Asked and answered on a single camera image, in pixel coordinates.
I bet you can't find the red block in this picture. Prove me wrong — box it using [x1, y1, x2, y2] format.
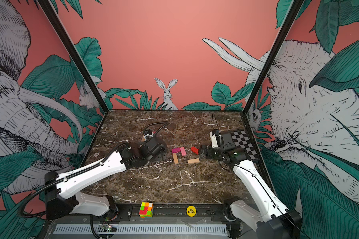
[190, 146, 199, 154]

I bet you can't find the magenta block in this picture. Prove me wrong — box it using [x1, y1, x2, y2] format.
[171, 148, 181, 153]

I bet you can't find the pink block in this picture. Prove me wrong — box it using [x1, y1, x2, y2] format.
[180, 147, 187, 156]

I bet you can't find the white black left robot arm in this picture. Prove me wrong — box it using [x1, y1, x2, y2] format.
[18, 121, 169, 222]

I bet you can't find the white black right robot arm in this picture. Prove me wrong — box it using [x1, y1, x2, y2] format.
[198, 129, 302, 239]

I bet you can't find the black white checkerboard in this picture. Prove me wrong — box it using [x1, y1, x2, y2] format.
[228, 130, 260, 161]

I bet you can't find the colourful puzzle cube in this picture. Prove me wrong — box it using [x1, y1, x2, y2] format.
[139, 202, 154, 218]

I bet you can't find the yellow big blind chip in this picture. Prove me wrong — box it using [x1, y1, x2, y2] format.
[186, 205, 197, 217]

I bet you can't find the small circuit board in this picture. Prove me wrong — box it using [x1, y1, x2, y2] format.
[98, 225, 117, 233]

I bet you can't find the white ventilation grille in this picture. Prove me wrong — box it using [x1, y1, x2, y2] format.
[53, 224, 228, 236]

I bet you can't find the black front rail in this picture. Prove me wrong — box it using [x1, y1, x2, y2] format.
[45, 197, 238, 223]

